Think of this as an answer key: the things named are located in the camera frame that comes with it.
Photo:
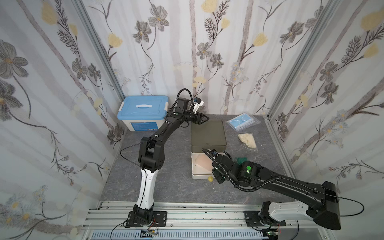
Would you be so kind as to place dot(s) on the aluminium corner frame post left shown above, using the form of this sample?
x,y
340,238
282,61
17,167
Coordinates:
x,y
98,46

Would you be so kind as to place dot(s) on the bag of cream latex gloves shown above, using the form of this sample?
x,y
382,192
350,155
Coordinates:
x,y
248,141

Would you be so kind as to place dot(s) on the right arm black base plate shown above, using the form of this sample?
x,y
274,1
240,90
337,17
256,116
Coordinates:
x,y
254,219

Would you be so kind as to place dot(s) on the blue lidded storage box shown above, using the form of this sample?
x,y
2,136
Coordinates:
x,y
143,113

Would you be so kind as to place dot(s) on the bag of blue face masks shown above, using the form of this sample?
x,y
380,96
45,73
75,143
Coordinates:
x,y
242,122

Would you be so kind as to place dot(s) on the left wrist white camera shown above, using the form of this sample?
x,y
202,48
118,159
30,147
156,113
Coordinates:
x,y
198,103

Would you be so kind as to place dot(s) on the white slotted cable duct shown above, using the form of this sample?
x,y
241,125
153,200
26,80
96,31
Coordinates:
x,y
231,234

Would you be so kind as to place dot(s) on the white drawer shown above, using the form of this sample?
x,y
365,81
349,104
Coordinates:
x,y
199,173

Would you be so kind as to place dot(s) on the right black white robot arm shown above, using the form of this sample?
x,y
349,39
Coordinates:
x,y
321,199

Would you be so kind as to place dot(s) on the wrist white camera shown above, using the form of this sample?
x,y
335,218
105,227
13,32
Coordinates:
x,y
198,103
212,155

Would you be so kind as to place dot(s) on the beige pink sponge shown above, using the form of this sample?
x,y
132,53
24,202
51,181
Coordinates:
x,y
204,162

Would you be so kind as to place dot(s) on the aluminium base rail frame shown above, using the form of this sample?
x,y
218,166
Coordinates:
x,y
186,216

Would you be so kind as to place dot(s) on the green scouring sponge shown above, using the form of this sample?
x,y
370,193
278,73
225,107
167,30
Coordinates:
x,y
241,160

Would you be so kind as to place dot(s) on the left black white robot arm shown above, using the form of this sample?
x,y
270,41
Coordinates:
x,y
152,152

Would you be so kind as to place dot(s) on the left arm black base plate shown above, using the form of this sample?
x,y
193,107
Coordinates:
x,y
158,219

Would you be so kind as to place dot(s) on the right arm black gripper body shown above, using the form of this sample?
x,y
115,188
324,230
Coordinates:
x,y
217,163

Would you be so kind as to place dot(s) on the olive green drawer cabinet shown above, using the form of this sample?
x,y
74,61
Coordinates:
x,y
209,135

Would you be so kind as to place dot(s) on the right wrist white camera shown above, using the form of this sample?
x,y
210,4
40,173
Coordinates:
x,y
212,155

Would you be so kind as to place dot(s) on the aluminium corner frame post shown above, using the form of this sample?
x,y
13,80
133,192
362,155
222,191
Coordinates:
x,y
323,20
98,46

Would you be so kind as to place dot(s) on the aluminium corner frame post right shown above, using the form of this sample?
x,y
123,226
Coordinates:
x,y
323,20

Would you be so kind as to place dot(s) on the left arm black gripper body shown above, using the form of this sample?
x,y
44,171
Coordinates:
x,y
197,118

